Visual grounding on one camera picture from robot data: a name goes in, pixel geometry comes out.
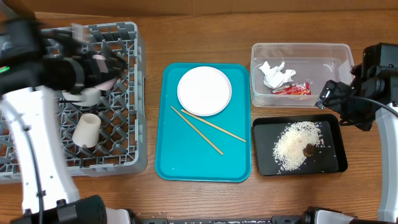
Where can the teal plastic serving tray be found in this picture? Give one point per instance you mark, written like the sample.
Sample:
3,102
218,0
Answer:
182,154

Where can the small pink bowl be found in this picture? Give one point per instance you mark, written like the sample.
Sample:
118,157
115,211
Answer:
107,83

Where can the large white round plate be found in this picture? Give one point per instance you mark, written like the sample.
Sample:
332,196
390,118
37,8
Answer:
204,91

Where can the white paper cup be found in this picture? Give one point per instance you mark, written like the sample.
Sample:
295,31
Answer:
87,130

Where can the grey round bowl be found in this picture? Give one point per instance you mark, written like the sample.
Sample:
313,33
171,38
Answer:
88,97

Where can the clear plastic waste bin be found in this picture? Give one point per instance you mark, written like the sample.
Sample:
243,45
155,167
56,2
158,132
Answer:
314,63

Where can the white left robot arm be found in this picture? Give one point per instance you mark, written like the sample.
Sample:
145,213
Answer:
35,67

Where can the wooden chopstick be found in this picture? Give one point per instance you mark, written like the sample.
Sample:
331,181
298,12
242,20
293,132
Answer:
198,131
213,125

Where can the crumpled white tissue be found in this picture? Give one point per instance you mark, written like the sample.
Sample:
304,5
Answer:
275,77

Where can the black rail at table edge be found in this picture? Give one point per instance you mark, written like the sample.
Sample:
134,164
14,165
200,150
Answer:
312,215

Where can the brown food scrap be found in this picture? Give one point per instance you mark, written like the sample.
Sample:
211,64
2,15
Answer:
309,150

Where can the pile of white rice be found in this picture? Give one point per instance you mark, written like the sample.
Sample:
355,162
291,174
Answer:
288,150

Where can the red snack wrapper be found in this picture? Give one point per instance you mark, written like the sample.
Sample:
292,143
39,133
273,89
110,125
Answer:
293,89

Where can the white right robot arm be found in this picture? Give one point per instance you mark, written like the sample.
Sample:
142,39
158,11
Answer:
372,98

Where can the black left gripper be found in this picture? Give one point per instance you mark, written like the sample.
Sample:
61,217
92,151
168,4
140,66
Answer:
95,76

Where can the black plastic tray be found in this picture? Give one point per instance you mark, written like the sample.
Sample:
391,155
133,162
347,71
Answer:
329,159

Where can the grey plastic dish rack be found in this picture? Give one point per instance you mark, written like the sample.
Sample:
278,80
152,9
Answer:
121,147

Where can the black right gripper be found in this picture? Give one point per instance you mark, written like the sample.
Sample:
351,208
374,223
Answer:
333,94

